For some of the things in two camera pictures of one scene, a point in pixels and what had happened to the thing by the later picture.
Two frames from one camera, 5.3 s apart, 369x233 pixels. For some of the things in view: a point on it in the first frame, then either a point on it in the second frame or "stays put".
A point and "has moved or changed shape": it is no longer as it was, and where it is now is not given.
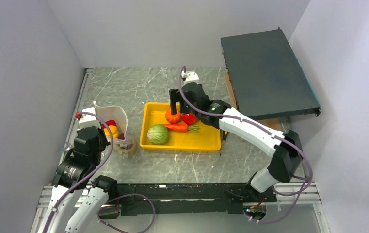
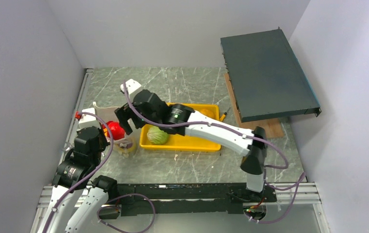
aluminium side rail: x=87 y=78 stays put
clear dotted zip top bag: x=116 y=118 stays put
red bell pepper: x=109 y=123 stays put
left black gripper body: x=104 y=141 stays put
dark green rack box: x=266 y=77 stays put
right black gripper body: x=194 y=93 to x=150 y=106
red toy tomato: x=189 y=118 has moved or changed shape
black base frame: x=183 y=199 stays put
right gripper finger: x=174 y=97 to x=123 y=113
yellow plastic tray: x=207 y=138 stays put
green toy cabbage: x=157 y=134 stays put
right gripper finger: x=184 y=106 to x=138 y=122
